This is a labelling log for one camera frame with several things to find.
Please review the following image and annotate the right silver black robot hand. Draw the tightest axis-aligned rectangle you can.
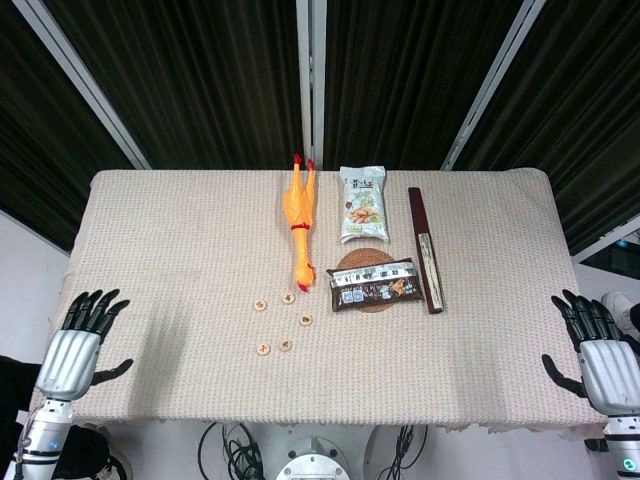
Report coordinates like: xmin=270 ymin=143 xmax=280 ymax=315
xmin=541 ymin=288 xmax=640 ymax=417

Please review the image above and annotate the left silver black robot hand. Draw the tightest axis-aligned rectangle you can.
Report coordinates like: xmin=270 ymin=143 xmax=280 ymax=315
xmin=34 ymin=288 xmax=135 ymax=401

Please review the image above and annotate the black fabric bag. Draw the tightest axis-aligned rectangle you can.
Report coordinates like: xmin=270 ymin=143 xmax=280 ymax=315
xmin=0 ymin=353 xmax=46 ymax=466

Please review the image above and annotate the beige waffle tablecloth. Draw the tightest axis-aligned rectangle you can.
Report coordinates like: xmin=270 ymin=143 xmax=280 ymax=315
xmin=27 ymin=168 xmax=617 ymax=436

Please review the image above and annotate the dark curtain panel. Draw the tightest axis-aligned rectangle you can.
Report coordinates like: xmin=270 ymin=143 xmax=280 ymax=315
xmin=453 ymin=0 xmax=640 ymax=257
xmin=322 ymin=0 xmax=527 ymax=171
xmin=0 ymin=0 xmax=137 ymax=252
xmin=42 ymin=0 xmax=307 ymax=171

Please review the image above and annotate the dark red folded fan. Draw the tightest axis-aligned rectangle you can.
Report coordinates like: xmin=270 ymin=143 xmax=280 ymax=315
xmin=407 ymin=186 xmax=446 ymax=315

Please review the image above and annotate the brown snack bag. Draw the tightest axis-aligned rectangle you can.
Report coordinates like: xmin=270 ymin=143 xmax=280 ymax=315
xmin=325 ymin=258 xmax=424 ymax=313

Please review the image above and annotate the white grey robot torso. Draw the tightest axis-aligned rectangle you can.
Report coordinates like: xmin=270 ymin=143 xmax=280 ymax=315
xmin=247 ymin=423 xmax=384 ymax=480

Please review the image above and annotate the round woven rattan coaster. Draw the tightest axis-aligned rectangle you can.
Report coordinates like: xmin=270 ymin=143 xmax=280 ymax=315
xmin=335 ymin=247 xmax=396 ymax=315

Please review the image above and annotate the yellow rubber chicken toy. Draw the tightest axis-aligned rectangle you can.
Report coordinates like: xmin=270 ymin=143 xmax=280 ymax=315
xmin=281 ymin=153 xmax=320 ymax=294

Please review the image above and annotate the white snack bag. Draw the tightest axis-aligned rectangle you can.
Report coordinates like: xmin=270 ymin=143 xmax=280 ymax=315
xmin=339 ymin=165 xmax=391 ymax=245

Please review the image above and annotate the grey aluminium frame rail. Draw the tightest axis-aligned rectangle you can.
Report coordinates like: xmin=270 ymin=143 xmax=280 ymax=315
xmin=569 ymin=214 xmax=640 ymax=265

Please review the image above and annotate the black cable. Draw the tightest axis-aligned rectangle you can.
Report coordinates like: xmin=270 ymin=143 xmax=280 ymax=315
xmin=382 ymin=424 xmax=431 ymax=480
xmin=198 ymin=421 xmax=226 ymax=480
xmin=222 ymin=423 xmax=266 ymax=480

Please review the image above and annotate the grey aluminium frame post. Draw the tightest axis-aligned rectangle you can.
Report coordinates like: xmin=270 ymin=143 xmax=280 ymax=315
xmin=11 ymin=0 xmax=152 ymax=170
xmin=294 ymin=0 xmax=328 ymax=171
xmin=439 ymin=0 xmax=552 ymax=171

